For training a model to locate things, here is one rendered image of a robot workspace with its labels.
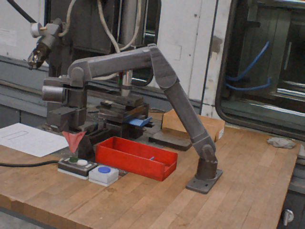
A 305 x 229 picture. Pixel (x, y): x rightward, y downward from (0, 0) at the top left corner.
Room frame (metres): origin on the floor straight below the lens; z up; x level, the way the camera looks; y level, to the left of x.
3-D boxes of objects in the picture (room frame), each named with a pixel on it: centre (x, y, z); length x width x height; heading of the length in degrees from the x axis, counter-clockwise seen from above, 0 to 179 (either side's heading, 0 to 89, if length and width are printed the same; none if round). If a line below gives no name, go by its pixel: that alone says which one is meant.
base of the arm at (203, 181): (1.20, -0.19, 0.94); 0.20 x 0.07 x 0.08; 158
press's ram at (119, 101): (1.51, 0.19, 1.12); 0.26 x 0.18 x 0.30; 68
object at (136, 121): (1.47, 0.09, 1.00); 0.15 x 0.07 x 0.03; 68
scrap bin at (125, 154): (1.25, 0.05, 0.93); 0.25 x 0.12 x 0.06; 68
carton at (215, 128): (1.69, -0.17, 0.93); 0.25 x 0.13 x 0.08; 68
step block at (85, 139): (1.27, 0.22, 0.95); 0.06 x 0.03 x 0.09; 158
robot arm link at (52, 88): (1.15, 0.28, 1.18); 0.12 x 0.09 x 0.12; 96
